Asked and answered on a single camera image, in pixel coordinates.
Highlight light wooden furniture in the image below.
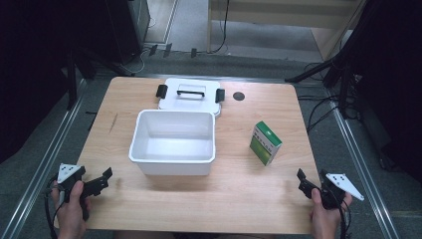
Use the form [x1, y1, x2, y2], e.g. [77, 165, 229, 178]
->
[206, 0, 367, 62]

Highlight white plastic storage box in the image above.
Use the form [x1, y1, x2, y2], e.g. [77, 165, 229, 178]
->
[128, 109, 217, 176]

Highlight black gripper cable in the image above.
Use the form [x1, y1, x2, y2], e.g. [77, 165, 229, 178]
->
[337, 185, 353, 239]
[44, 175, 68, 239]

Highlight white floor cable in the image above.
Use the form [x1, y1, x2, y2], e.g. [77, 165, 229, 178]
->
[117, 14, 157, 75]

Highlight black floor cables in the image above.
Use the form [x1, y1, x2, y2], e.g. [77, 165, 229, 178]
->
[297, 62, 361, 134]

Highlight black hanging cable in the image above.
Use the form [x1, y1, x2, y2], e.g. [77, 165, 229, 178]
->
[210, 0, 231, 55]

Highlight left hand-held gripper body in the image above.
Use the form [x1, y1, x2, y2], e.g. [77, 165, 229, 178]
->
[57, 162, 91, 222]

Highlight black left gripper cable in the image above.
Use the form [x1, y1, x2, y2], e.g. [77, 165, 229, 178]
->
[44, 175, 68, 239]

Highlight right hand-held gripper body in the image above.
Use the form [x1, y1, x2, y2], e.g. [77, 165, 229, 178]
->
[318, 168, 365, 211]

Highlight person's left hand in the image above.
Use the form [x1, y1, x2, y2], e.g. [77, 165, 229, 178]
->
[51, 180, 93, 239]

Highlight black curtain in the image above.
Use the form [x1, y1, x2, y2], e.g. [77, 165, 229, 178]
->
[0, 0, 115, 164]
[334, 0, 422, 183]

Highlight black metal stand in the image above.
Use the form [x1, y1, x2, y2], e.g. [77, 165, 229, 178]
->
[65, 46, 133, 112]

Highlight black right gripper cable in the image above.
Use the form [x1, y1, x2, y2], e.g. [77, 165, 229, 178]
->
[337, 185, 353, 239]

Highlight black tripod stand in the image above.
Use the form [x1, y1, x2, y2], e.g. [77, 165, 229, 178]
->
[284, 49, 361, 120]

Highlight green and white medicine box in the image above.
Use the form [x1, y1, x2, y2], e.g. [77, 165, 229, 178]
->
[249, 120, 284, 166]

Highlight black cabinet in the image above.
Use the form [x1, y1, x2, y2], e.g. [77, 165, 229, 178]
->
[105, 0, 151, 65]

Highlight person's right hand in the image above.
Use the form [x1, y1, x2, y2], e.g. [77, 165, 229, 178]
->
[310, 187, 353, 239]

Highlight metal floor rail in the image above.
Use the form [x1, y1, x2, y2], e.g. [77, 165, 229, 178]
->
[0, 79, 88, 239]
[324, 87, 402, 239]

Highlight white lid with black handle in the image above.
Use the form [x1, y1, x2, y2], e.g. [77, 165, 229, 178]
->
[155, 77, 226, 118]

